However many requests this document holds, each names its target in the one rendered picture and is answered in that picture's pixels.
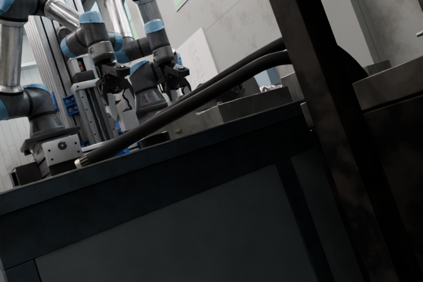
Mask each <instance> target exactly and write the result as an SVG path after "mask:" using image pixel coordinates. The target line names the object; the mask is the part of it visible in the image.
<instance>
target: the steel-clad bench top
mask: <svg viewBox="0 0 423 282"><path fill-rule="evenodd" d="M303 100H305V98H304V99H301V100H298V101H294V102H292V103H288V104H284V105H282V106H278V107H275V108H272V109H269V110H266V111H262V112H259V113H256V114H253V115H249V116H245V117H243V118H239V119H236V120H233V121H230V122H226V123H223V124H221V125H217V126H214V127H210V128H207V129H204V130H200V131H198V132H194V133H191V134H187V135H184V136H182V137H178V138H174V139H172V140H168V141H165V142H162V143H159V144H155V145H151V146H149V147H146V148H142V149H139V150H135V151H133V152H129V153H127V154H123V155H119V156H116V157H113V158H110V159H106V160H104V161H100V162H97V163H94V164H90V165H88V166H84V167H80V168H78V169H74V170H71V171H68V172H64V173H62V174H58V175H55V176H52V177H49V178H45V179H41V180H39V181H35V182H33V183H29V184H26V185H22V186H19V187H17V188H13V189H9V190H6V191H3V192H0V195H2V194H5V193H8V192H11V191H14V190H17V189H21V188H24V187H27V186H31V185H33V184H36V183H40V182H43V181H46V180H49V179H53V178H56V177H59V176H63V175H65V174H69V173H72V172H75V171H79V170H81V169H85V168H88V167H91V166H95V165H98V164H101V163H104V162H108V161H111V160H113V159H117V158H120V157H123V156H126V155H130V154H133V153H136V152H140V151H142V150H146V149H149V148H152V147H156V146H158V145H162V144H166V143H168V142H172V141H175V140H178V139H180V138H184V137H188V136H190V135H194V134H197V133H200V132H204V131H207V130H210V129H213V128H216V127H220V126H223V125H226V124H229V123H233V122H235V121H239V120H243V119H245V118H248V117H252V116H255V115H258V114H261V113H265V112H267V111H271V110H275V109H277V108H281V107H284V106H287V105H290V104H293V103H297V102H300V101H303Z"/></svg>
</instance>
